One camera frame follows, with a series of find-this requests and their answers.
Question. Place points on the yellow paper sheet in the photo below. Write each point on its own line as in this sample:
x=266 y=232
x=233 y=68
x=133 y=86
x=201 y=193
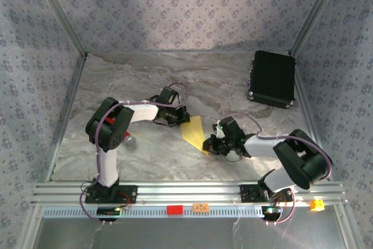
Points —
x=195 y=132

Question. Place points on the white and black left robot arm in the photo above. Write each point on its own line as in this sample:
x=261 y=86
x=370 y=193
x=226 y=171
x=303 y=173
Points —
x=142 y=113

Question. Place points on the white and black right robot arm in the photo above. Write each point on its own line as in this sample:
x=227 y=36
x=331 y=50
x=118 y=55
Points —
x=262 y=147

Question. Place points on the orange label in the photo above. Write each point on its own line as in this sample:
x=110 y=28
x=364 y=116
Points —
x=201 y=207

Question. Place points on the red label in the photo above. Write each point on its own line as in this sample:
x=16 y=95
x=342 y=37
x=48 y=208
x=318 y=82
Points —
x=175 y=210

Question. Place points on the black hard case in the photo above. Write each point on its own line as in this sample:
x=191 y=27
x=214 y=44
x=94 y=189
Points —
x=272 y=78

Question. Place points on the small circuit board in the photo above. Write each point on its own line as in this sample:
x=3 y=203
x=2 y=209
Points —
x=107 y=211
x=271 y=211

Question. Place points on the orange plastic block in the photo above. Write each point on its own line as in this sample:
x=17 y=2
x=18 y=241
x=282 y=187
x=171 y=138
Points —
x=316 y=204

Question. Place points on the aluminium mounting rail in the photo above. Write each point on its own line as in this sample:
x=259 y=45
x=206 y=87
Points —
x=189 y=192

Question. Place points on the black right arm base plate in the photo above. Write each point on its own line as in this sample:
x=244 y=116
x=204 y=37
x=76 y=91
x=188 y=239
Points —
x=250 y=193

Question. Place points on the aluminium table side rail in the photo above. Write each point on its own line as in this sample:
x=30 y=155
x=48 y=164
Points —
x=66 y=115
x=315 y=126

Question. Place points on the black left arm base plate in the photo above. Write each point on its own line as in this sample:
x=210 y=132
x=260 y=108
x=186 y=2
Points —
x=131 y=195

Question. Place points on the aluminium frame post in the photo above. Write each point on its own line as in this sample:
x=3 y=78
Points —
x=60 y=13
x=315 y=13

